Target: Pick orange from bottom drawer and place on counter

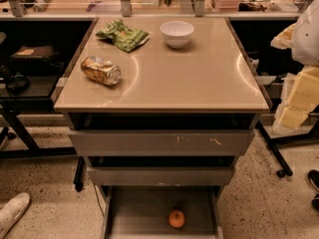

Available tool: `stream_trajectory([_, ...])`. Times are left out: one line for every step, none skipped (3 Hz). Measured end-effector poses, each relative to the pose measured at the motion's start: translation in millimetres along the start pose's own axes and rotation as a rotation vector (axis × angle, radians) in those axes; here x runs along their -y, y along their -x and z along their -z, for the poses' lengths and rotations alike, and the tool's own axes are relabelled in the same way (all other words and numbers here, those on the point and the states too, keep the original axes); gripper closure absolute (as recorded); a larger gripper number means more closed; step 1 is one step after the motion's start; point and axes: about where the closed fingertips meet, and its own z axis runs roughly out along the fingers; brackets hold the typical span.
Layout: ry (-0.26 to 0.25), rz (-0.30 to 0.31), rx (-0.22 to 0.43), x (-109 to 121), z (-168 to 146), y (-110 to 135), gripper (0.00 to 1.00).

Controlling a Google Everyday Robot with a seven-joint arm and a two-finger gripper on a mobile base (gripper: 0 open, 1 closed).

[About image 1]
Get orange fruit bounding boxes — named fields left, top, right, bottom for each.
left=168, top=210, right=185, bottom=229

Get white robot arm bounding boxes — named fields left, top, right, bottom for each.
left=270, top=0, right=319, bottom=133

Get beige drawer cabinet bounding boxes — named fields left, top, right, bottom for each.
left=53, top=15, right=273, bottom=239

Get top grey drawer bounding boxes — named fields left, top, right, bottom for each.
left=69, top=129, right=254, bottom=156

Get middle grey drawer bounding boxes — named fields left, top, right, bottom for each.
left=87, top=167, right=234, bottom=186

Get bottom open grey drawer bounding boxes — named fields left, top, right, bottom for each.
left=101, top=186, right=223, bottom=239

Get crushed gold soda can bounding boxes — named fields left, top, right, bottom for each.
left=81, top=56, right=121, bottom=87

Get green chip bag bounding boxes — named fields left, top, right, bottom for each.
left=96, top=19, right=149, bottom=53

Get white bowl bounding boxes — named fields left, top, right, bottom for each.
left=160, top=21, right=194, bottom=49

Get black headphones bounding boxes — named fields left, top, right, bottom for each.
left=0, top=65, right=30, bottom=95

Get white shoe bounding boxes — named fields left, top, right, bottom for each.
left=0, top=192, right=31, bottom=239

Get black right table frame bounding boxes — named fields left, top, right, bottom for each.
left=256, top=120, right=319, bottom=178

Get black table frame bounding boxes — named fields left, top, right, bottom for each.
left=0, top=97, right=86, bottom=193
left=256, top=120, right=319, bottom=178

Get black left table frame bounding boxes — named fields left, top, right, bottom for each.
left=0, top=97, right=86, bottom=193

